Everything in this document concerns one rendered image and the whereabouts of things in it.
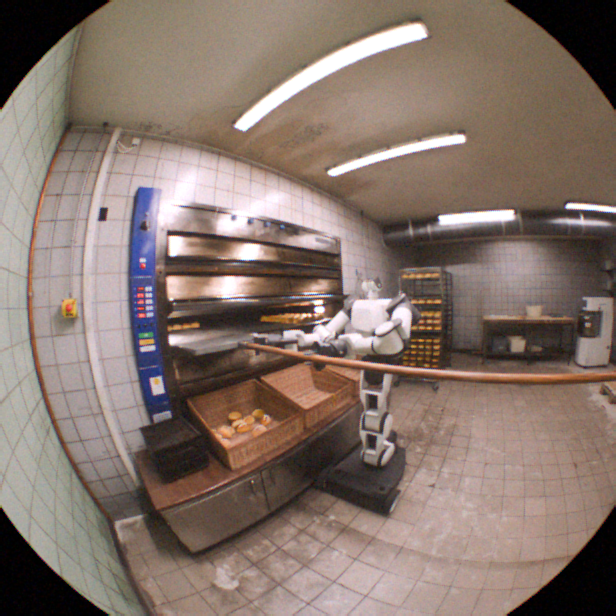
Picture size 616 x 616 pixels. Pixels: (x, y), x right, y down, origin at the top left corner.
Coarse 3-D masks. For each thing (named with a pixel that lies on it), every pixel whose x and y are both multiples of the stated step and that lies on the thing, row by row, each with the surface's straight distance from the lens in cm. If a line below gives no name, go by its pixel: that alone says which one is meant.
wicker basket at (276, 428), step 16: (240, 384) 168; (256, 384) 173; (192, 400) 153; (208, 400) 157; (224, 400) 162; (240, 400) 168; (256, 400) 175; (272, 400) 164; (192, 416) 153; (208, 416) 158; (224, 416) 163; (272, 416) 171; (288, 416) 157; (208, 432) 135; (272, 432) 134; (288, 432) 153; (224, 448) 122; (240, 448) 125; (256, 448) 142; (272, 448) 140; (240, 464) 131
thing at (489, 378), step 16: (272, 352) 107; (288, 352) 99; (352, 368) 81; (368, 368) 78; (384, 368) 75; (400, 368) 74; (416, 368) 73; (512, 384) 74; (528, 384) 75; (544, 384) 77; (560, 384) 79
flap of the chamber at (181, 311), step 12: (276, 300) 165; (288, 300) 173; (300, 300) 182; (312, 300) 193; (324, 300) 209; (336, 300) 233; (168, 312) 141; (180, 312) 134; (192, 312) 140; (204, 312) 147; (216, 312) 156
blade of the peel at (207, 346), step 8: (232, 336) 166; (240, 336) 164; (248, 336) 162; (184, 344) 151; (192, 344) 148; (200, 344) 146; (208, 344) 143; (216, 344) 141; (224, 344) 139; (232, 344) 128; (192, 352) 123; (200, 352) 120; (208, 352) 122
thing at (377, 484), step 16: (400, 448) 207; (352, 464) 189; (368, 464) 189; (400, 464) 191; (336, 480) 172; (352, 480) 172; (368, 480) 173; (384, 480) 177; (400, 480) 194; (352, 496) 173; (368, 496) 165; (384, 496) 162
